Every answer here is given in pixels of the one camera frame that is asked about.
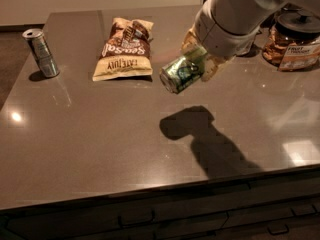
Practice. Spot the snack jar with black lid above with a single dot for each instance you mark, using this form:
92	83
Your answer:
293	42

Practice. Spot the green soda can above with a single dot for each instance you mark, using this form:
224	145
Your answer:
184	71

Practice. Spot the slim silver can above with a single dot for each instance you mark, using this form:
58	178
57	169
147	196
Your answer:
36	40

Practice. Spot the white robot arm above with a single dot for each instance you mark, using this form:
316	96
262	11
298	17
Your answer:
226	27

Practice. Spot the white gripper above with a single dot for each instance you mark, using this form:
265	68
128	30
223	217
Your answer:
222	36

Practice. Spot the black drawer handle right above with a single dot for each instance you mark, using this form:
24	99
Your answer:
277	229

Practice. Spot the brown chip bag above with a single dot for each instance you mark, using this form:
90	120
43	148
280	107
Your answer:
127	51

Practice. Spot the black drawer handle left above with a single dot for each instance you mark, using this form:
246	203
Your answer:
136	218

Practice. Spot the black drawer handle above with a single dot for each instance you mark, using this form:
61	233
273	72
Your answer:
136	218
277	229

